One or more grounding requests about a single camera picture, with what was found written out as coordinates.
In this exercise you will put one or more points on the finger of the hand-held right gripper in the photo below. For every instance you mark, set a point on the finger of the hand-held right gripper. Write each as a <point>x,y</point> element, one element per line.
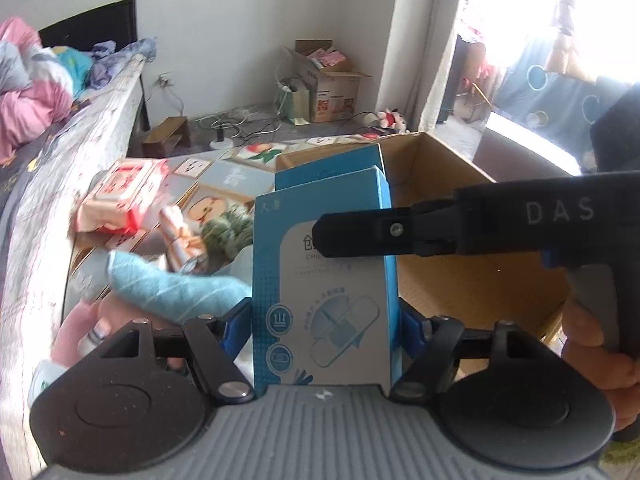
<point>370,232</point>

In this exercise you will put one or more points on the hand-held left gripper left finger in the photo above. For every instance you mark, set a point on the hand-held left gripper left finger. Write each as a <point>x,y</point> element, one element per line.
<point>235,326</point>

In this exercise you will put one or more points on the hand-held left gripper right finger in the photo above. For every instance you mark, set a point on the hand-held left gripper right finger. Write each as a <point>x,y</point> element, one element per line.
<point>410,326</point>

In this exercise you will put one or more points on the blue checked towel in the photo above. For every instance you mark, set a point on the blue checked towel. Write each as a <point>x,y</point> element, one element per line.
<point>170,287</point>

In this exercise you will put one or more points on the blue bandage box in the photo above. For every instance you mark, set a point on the blue bandage box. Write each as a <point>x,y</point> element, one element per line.
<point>325,310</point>

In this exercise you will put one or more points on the brown cardboard box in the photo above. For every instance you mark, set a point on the brown cardboard box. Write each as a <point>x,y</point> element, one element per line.
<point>450,170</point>

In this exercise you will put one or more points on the person's right hand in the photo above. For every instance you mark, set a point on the person's right hand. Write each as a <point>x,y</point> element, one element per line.
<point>582,332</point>

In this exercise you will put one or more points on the green fuzzy cloth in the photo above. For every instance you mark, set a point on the green fuzzy cloth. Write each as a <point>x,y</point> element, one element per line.
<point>227,232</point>

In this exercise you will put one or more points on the orange striped cloth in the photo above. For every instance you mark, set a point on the orange striped cloth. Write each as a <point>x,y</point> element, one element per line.
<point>180,240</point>

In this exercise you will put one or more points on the red white plush toy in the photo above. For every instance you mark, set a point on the red white plush toy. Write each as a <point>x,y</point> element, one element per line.
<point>392,120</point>

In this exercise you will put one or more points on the blue dotted hanging cloth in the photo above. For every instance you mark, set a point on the blue dotted hanging cloth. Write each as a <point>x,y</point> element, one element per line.
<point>550,95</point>

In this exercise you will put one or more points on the printed cardboard box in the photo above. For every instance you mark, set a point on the printed cardboard box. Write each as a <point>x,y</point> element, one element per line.
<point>335,92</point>

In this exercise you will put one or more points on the green paper bag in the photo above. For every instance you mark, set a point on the green paper bag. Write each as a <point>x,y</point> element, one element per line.
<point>296,105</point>

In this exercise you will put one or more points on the pink mesh cloth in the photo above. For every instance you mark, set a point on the pink mesh cloth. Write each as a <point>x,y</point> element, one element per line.
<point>75,325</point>

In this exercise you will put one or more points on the red wet wipes pack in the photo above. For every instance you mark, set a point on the red wet wipes pack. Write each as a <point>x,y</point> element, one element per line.
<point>125,190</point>

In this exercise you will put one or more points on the white round lid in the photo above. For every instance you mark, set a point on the white round lid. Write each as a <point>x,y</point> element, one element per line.
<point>45,379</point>

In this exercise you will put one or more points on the small wooden stool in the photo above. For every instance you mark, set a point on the small wooden stool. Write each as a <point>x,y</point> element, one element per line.
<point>165,137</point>

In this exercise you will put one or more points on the bed with grey sheet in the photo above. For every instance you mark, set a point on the bed with grey sheet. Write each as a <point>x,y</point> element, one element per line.
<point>75,170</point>

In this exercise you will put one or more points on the pink and grey quilt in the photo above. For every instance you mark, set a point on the pink and grey quilt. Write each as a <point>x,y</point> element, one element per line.
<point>30,105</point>

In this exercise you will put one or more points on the black headboard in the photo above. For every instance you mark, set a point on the black headboard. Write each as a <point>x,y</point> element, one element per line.
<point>100,25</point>

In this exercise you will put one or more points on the white wall socket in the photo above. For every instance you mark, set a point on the white wall socket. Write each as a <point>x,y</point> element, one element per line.
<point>167,81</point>

